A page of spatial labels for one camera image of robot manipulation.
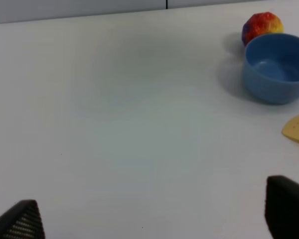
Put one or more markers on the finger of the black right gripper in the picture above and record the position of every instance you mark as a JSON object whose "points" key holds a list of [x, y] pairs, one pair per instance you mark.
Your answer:
{"points": [[282, 207]]}

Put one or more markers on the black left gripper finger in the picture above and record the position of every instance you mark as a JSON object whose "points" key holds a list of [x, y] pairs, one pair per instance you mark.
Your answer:
{"points": [[22, 221]]}

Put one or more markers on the red yellow toy apple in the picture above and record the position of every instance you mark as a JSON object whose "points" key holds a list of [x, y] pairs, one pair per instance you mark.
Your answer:
{"points": [[260, 24]]}

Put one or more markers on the blue bowl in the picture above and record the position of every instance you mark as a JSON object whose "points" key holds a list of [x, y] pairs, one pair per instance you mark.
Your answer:
{"points": [[271, 68]]}

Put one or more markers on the yellow spatula with red handle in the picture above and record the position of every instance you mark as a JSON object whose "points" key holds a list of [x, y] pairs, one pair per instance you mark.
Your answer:
{"points": [[291, 129]]}

